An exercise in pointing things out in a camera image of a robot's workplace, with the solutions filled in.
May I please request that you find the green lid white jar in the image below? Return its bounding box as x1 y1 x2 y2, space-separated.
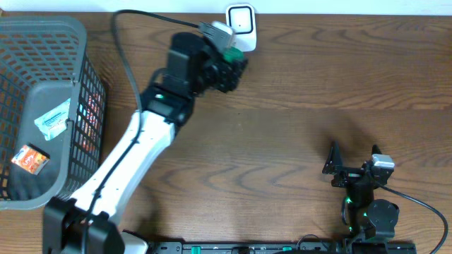
222 47 244 63

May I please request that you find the red white snack packet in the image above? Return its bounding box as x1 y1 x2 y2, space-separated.
77 93 102 157

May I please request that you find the teal white wipes packet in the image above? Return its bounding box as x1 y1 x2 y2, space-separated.
34 98 71 141

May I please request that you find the orange Kleenex tissue pack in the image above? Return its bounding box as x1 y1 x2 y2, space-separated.
11 145 49 175

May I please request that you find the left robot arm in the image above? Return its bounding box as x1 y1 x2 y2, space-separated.
42 32 248 253

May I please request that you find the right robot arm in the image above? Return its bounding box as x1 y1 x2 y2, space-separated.
322 142 400 253

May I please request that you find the white barcode scanner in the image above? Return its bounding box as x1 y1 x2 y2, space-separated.
226 4 257 52

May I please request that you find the grey plastic mesh basket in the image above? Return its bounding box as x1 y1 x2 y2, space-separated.
1 16 107 210

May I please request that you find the black right camera cable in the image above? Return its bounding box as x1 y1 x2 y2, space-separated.
370 172 449 254

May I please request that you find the black camera cable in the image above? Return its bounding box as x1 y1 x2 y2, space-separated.
370 172 449 254
110 9 201 114

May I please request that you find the black left camera cable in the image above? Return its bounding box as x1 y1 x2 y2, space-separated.
110 9 201 114

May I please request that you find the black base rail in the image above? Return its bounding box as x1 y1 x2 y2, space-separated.
147 241 417 254

